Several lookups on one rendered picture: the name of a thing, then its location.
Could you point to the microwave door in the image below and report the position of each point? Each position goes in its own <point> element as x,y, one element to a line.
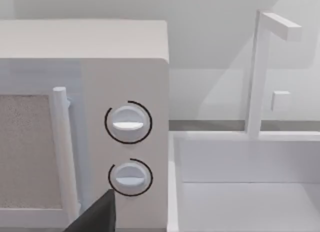
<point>27,152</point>

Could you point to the tall white tap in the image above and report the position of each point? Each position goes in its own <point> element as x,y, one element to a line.
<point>260,72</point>

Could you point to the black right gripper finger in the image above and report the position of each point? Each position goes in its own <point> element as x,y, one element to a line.
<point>100,214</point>

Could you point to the pale microwave oven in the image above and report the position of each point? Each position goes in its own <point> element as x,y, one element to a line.
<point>140,79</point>

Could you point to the white sink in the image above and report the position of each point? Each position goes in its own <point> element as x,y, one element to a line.
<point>245,182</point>

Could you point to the white microwave knob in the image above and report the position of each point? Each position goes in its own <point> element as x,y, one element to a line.
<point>128,122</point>
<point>130,177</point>

